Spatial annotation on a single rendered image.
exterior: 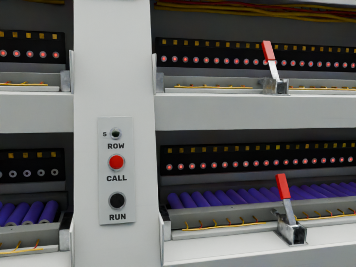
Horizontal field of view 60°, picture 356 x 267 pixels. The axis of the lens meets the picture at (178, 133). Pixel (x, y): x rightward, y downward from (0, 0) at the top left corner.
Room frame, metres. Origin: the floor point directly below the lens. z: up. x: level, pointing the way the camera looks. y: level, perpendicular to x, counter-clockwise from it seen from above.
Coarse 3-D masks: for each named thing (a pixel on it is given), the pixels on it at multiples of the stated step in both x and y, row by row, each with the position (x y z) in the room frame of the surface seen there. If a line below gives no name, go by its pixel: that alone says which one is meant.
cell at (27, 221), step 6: (36, 204) 0.46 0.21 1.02; (42, 204) 0.47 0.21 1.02; (30, 210) 0.45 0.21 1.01; (36, 210) 0.45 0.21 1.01; (42, 210) 0.47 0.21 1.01; (30, 216) 0.43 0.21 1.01; (36, 216) 0.44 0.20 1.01; (24, 222) 0.42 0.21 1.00; (30, 222) 0.42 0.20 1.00; (36, 222) 0.43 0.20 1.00
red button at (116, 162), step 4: (112, 156) 0.35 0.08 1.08; (116, 156) 0.35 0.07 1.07; (120, 156) 0.35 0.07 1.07; (112, 160) 0.35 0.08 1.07; (116, 160) 0.35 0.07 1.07; (120, 160) 0.35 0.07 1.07; (112, 164) 0.35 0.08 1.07; (116, 164) 0.35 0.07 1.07; (120, 164) 0.35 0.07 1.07; (116, 168) 0.35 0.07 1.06
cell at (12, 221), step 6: (18, 204) 0.47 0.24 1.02; (24, 204) 0.46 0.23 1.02; (18, 210) 0.44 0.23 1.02; (24, 210) 0.45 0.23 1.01; (12, 216) 0.43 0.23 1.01; (18, 216) 0.43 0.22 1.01; (24, 216) 0.45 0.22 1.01; (6, 222) 0.41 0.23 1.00; (12, 222) 0.42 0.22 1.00; (18, 222) 0.42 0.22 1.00
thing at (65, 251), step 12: (0, 192) 0.48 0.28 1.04; (12, 192) 0.49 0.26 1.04; (24, 192) 0.49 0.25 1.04; (36, 192) 0.50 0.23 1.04; (60, 216) 0.48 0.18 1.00; (72, 216) 0.41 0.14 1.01; (60, 228) 0.38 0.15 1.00; (72, 228) 0.34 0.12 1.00; (60, 240) 0.38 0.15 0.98; (72, 240) 0.33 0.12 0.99; (60, 252) 0.39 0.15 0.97; (72, 252) 0.34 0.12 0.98; (0, 264) 0.36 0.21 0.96; (12, 264) 0.36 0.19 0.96; (24, 264) 0.36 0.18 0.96; (36, 264) 0.36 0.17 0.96; (48, 264) 0.36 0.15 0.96; (60, 264) 0.36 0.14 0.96; (72, 264) 0.34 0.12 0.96
